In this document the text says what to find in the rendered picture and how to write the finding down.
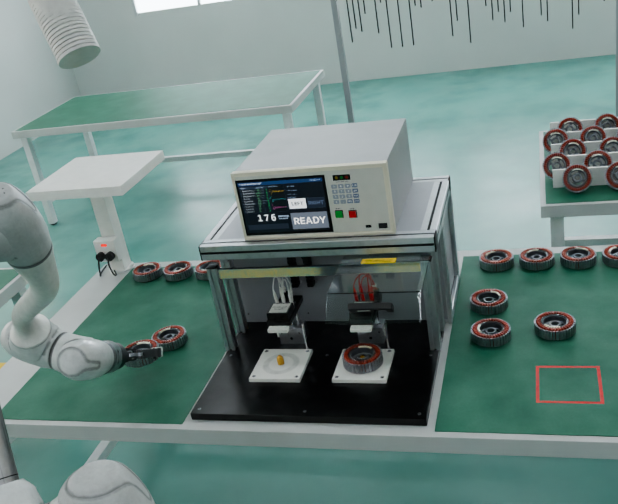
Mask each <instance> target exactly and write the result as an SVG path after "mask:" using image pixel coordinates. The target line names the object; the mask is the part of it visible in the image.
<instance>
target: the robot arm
mask: <svg viewBox="0 0 618 504"><path fill-rule="evenodd" d="M0 262H7V263H8V264H9V265H10V266H11V267H12V268H13V269H14V270H15V271H17V272H18V273H19V274H20V275H21V276H22V277H23V278H24V279H25V281H26V282H27V283H28V284H29V286H30V287H29V288H28V289H27V291H26V292H25V293H24V294H23V296H22V297H21V298H20V299H19V300H18V302H17V303H16V304H15V306H14V308H13V310H12V316H11V317H12V321H10V322H9V323H7V324H6V325H5V327H4V328H3V330H2V332H1V337H0V341H1V345H2V347H3V348H4V350H5V351H6V352H7V353H9V354H10V355H11V356H13V357H14V358H16V359H18V360H21V361H23V362H26V363H29V364H32V365H35V366H38V367H42V368H49V369H53V370H56V371H59V372H61V373H62V374H63V375H64V376H65V377H67V378H69V379H72V380H78V381H83V380H91V379H95V378H98V377H100V376H102V375H104V374H108V373H111V372H112V373H113V372H115V371H116V370H117V369H120V368H121V367H123V366H124V364H125V363H126V362H128V361H135V360H137V359H143V358H153V360H156V359H157V357H163V347H153V348H151V349H142V350H140V349H139V350H136V348H132V349H128V348H124V346H123V345H121V344H119V343H115V342H113V341H109V340H107V341H100V340H97V339H93V338H91V337H85V336H80V335H76V334H72V333H68V332H65V331H63V330H61V329H59V327H58V326H57V325H56V324H54V323H53V322H51V321H50V320H48V319H47V318H46V317H45V316H44V315H42V314H39V313H40V312H41V311H42V310H43V309H45V308H46V307H47V306H48V305H49V304H50V303H51V302H52V301H53V300H54V299H55V297H56V295H57V293H58V290H59V274H58V270H57V265H56V261H55V256H54V250H53V243H52V241H51V238H50V234H49V230H48V227H47V225H46V223H45V221H44V219H43V217H42V215H41V213H40V212H39V210H38V209H37V207H36V206H35V204H34V203H33V202H32V201H31V200H30V199H29V198H28V196H27V195H26V194H24V193H23V192H22V191H21V190H20V189H18V188H17V187H15V186H14V185H12V184H10V183H6V182H0ZM130 350H131V351H130ZM0 504H44V502H43V500H42V498H41V496H40V495H39V493H38V491H37V489H36V487H35V486H34V485H33V484H31V483H30V482H28V481H27V480H25V479H19V476H18V472H17V468H16V464H15V460H14V456H13V452H12V448H11V444H10V441H9V437H8V433H7V429H6V425H5V421H4V417H3V413H2V409H1V406H0ZM45 504H155V502H154V500H153V498H152V496H151V494H150V492H149V490H148V489H147V487H146V486H145V484H144V483H143V482H142V481H141V479H140V478H139V477H138V476H137V475H136V474H135V473H134V472H133V471H132V470H131V469H130V468H128V467H127V466H126V465H124V464H122V463H120V462H118V461H113V460H97V461H93V462H90V463H88V464H86V465H84V466H82V467H81V468H79V469H78V470H76V471H75V472H73V473H72V474H71V475H70V476H69V477H68V478H67V480H66V481H65V482H64V484H63V485H62V487H61V489H60V491H59V493H58V496H57V497H56V498H55V499H54V500H52V501H51V502H48V503H45Z"/></svg>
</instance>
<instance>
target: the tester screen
mask: <svg viewBox="0 0 618 504"><path fill-rule="evenodd" d="M237 185H238V189H239V194H240V199H241V203H242V208H243V212H244V217H245V222H246V226H247V231H248V233H266V232H287V231H308V230H329V229H330V223H329V228H312V229H293V226H292V221H291V215H290V213H300V212H318V211H327V206H326V200H325V194H324V188H323V182H322V178H309V179H294V180H279V181H264V182H250V183H237ZM313 197H324V200H325V206H326V207H317V208H300V209H290V208H289V203H288V199H297V198H313ZM258 214H276V215H277V220H278V221H274V222H257V217H256V215H258ZM280 223H288V224H289V228H285V229H265V230H249V227H248V225H261V224H280Z"/></svg>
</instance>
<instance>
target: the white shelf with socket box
mask: <svg viewBox="0 0 618 504"><path fill-rule="evenodd" d="M164 159H165V157H164V153H163V150H160V151H148V152H136V153H124V154H112V155H100V156H88V157H76V158H74V159H73V160H72V161H70V162H69V163H67V164H66V165H64V166H63V167H62V168H60V169H59V170H57V171H56V172H54V173H53V174H52V175H50V176H49V177H47V178H46V179H44V180H43V181H42V182H40V183H39V184H37V185H36V186H34V187H33V188H32V189H30V190H29V191H27V192H26V195H27V196H28V198H29V199H30V200H31V201H46V200H61V199H77V198H90V200H91V203H92V207H93V210H94V213H95V217H96V220H97V223H98V226H99V230H100V233H101V236H102V237H97V238H96V239H95V240H94V241H93V244H94V247H95V251H96V254H97V255H96V260H97V261H98V269H99V276H100V277H101V274H102V272H103V271H104V269H105V268H106V267H107V265H105V267H104V268H103V269H102V271H100V262H107V263H108V267H109V271H110V273H111V274H113V275H114V276H117V274H122V273H125V272H128V271H130V270H131V269H132V268H134V266H135V264H134V262H132V261H131V260H130V256H129V253H128V249H127V246H126V243H125V239H124V236H123V232H122V229H121V225H120V222H119V219H118V215H117V212H116V208H115V205H114V201H113V198H112V196H122V195H124V194H125V193H126V192H127V191H129V190H130V189H131V188H132V187H133V186H134V185H135V184H137V183H138V182H139V181H140V180H141V179H142V178H143V177H145V176H146V175H147V174H148V173H149V172H150V171H152V170H153V169H154V168H155V167H156V166H157V165H158V164H160V163H161V162H162V161H163V160H164ZM109 262H110V264H109ZM110 266H111V267H110Z"/></svg>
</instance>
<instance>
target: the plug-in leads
mask: <svg viewBox="0 0 618 504"><path fill-rule="evenodd" d="M275 278H277V280H278V284H279V292H280V298H281V300H282V301H281V302H282V303H286V300H285V299H287V298H288V297H289V302H290V303H293V302H294V300H293V291H292V287H291V284H290V281H289V280H288V278H287V277H285V278H286V279H287V280H288V282H289V285H290V290H289V287H288V284H287V281H286V279H283V277H282V281H281V278H280V277H279V278H278V277H274V278H273V283H272V291H273V296H274V299H275V303H279V300H278V298H277V295H276V293H275V291H274V279H275ZM284 280H285V282H286V285H287V289H288V291H285V289H286V287H284ZM279 282H280V283H279ZM280 284H281V287H280ZM293 305H294V303H293ZM294 306H295V305H294Z"/></svg>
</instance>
